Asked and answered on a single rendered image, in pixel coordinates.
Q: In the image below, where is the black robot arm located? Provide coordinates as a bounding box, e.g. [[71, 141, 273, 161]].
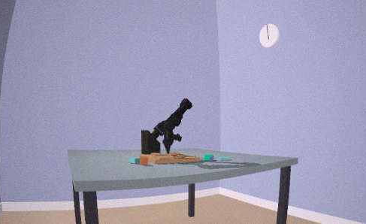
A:
[[152, 98, 192, 142]]

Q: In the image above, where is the small green block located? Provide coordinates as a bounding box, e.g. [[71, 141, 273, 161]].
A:
[[204, 155, 213, 160]]

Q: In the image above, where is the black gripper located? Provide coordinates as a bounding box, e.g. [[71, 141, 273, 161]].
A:
[[162, 131, 174, 154]]

